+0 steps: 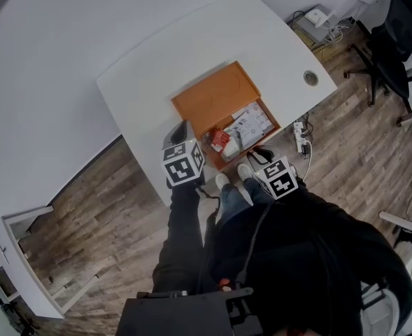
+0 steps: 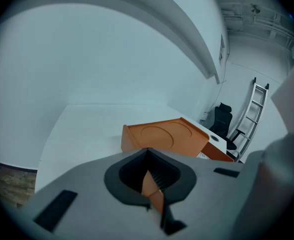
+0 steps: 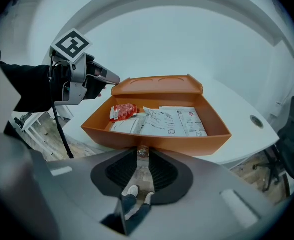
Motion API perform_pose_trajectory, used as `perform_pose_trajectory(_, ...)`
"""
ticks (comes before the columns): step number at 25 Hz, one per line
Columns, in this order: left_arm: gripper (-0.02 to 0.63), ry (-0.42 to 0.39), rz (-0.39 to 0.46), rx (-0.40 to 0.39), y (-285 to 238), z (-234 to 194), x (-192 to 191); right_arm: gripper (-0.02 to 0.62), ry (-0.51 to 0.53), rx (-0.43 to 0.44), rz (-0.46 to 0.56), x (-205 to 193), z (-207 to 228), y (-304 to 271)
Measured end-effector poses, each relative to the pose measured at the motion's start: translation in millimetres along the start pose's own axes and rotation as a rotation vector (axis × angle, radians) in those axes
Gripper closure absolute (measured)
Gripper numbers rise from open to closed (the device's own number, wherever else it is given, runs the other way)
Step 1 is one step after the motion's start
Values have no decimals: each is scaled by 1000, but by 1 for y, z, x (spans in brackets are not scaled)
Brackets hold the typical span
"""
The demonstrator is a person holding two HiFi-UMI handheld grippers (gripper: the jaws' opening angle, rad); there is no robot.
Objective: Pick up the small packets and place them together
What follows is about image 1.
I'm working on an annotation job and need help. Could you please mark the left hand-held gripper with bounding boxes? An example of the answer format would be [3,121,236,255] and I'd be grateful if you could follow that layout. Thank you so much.
[160,120,207,189]

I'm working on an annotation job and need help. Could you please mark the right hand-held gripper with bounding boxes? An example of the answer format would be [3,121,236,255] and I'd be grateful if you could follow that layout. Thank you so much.
[246,146,299,200]

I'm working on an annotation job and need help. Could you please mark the white square packet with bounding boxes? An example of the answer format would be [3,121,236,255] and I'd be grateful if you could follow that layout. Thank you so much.
[220,140,242,162]

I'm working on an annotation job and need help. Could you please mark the grey and red packet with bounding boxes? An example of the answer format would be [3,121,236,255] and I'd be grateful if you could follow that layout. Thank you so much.
[226,126,245,143]

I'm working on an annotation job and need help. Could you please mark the orange storage box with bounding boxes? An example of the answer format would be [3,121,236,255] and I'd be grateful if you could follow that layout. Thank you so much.
[171,60,283,172]

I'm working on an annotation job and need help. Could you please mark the person's right forearm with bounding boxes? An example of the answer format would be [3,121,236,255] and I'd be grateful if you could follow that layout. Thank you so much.
[289,178,412,328]

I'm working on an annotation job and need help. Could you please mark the person's left forearm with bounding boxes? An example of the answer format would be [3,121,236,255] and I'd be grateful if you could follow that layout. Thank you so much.
[152,183,206,293]

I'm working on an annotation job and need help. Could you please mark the person's right shoe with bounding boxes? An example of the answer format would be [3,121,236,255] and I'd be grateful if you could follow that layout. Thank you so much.
[236,162,253,181]

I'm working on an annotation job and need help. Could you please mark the person's shoe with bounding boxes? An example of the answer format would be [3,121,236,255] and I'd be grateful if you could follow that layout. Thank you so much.
[236,162,253,181]
[215,172,232,191]

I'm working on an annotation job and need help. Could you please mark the person's left shoe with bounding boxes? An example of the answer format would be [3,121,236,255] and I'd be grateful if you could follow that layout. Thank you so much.
[215,172,232,191]

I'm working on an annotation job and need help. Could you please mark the white power strip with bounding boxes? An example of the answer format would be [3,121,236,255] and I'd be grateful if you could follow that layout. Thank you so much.
[292,120,313,157]

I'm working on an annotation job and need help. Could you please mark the person's blue jeans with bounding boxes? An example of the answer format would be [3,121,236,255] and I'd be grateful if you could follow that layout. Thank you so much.
[218,176,273,223]

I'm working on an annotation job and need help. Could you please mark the person's black jacket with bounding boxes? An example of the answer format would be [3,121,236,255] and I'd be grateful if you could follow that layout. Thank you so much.
[201,201,367,336]

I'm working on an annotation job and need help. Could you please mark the white router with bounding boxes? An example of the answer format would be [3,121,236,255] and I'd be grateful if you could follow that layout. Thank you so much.
[304,8,332,27]

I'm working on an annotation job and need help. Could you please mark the black office chair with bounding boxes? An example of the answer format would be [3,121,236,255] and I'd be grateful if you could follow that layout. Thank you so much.
[343,0,412,108]

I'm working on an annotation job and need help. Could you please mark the black chest-mounted box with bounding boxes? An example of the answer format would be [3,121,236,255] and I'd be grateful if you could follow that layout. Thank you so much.
[116,287,264,336]

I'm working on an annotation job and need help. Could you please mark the white side table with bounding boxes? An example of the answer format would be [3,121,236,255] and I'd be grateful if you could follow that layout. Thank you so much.
[0,204,100,320]

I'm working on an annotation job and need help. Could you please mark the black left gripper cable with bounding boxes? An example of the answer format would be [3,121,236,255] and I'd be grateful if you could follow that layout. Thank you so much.
[194,185,222,216]

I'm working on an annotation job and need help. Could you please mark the round desk cable grommet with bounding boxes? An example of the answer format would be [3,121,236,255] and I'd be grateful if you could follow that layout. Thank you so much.
[302,69,319,87]

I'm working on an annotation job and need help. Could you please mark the white pack with black strap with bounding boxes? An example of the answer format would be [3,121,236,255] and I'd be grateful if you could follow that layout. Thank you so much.
[359,280,402,336]

